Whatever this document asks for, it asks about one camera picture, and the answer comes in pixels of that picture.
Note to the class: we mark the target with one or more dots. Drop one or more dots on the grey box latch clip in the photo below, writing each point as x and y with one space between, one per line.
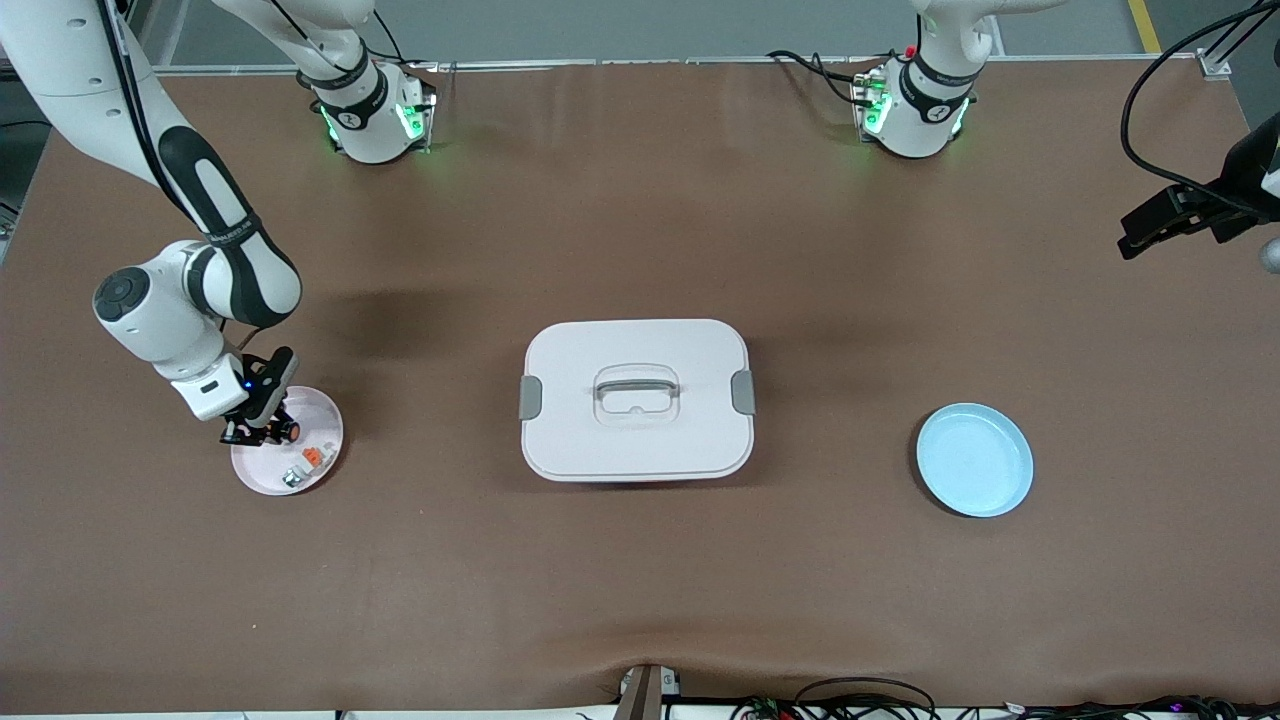
530 398
744 392

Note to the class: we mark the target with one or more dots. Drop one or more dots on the small orange white connector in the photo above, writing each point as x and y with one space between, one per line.
318 457

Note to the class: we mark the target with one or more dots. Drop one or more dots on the white lidded storage box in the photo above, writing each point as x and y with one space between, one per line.
637 440

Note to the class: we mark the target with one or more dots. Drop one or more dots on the brown camera support post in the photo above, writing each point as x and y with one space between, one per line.
640 695

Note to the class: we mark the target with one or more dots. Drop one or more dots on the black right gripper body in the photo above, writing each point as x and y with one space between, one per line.
262 423

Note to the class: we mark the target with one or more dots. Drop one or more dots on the small silver metal part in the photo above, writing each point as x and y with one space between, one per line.
293 479

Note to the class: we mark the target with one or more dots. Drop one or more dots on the aluminium frame corner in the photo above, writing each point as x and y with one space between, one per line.
1215 65

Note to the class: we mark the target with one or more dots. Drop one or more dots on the light blue round plate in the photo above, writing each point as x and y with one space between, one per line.
975 460

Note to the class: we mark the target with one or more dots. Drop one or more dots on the orange black push-button switch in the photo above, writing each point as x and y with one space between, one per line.
285 432

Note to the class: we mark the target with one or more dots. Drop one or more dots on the pink round plate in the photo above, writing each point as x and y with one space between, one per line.
320 420

